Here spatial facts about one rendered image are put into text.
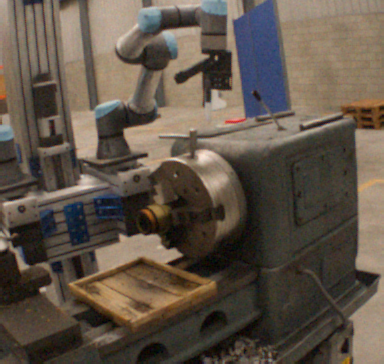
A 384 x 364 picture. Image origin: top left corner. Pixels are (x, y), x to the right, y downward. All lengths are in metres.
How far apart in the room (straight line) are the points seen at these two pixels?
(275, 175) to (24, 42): 1.23
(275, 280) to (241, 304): 0.13
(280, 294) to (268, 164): 0.44
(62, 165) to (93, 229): 0.30
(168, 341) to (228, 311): 0.24
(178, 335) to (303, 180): 0.63
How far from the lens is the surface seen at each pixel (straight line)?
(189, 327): 1.44
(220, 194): 1.41
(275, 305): 1.62
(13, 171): 1.94
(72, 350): 1.14
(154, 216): 1.42
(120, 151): 2.07
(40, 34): 2.17
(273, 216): 1.49
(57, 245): 2.05
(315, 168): 1.65
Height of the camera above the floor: 1.52
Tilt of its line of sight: 13 degrees down
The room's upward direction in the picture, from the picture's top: 7 degrees counter-clockwise
